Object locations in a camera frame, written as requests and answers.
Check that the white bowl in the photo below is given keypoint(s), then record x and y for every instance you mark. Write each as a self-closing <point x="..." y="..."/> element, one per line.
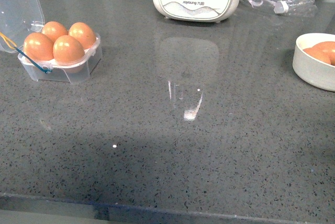
<point x="309" y="69"/>

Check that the yellow rubber band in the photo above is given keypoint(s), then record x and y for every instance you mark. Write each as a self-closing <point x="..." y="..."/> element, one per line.
<point x="8" y="41"/>

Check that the blue rubber band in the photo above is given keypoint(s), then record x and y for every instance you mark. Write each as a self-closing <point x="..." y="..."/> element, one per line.
<point x="43" y="69"/>

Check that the brown egg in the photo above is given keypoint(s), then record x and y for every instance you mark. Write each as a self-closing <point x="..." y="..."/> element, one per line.
<point x="53" y="30"/>
<point x="83" y="33"/>
<point x="318" y="54"/>
<point x="328" y="47"/>
<point x="67" y="50"/>
<point x="38" y="47"/>

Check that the clear plastic egg box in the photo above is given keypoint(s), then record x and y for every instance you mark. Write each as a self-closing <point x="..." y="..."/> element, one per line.
<point x="20" y="18"/>

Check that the brown egg in bowl back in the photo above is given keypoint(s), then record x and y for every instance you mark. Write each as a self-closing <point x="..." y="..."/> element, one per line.
<point x="328" y="47"/>

